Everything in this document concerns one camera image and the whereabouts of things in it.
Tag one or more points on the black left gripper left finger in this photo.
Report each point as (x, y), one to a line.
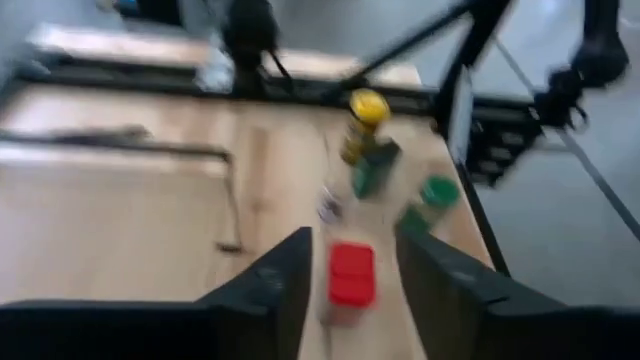
(277, 270)

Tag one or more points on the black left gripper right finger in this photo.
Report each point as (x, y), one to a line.
(445, 290)

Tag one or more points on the red-lid spice jar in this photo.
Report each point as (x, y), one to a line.
(351, 275)

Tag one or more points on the green-lid spice jar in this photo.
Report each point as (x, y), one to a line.
(437, 192)

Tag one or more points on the dark green box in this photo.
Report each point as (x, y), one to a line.
(375, 167)

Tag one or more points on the yellow-lid spice jar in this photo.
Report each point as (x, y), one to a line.
(369, 107)

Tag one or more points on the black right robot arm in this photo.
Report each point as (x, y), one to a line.
(602, 55)

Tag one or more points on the black rig frame strut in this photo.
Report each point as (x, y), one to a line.
(475, 30)

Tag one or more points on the black table edge rail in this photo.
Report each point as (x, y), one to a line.
(300, 92)

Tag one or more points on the black post on rail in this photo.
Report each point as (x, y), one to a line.
(250, 35)

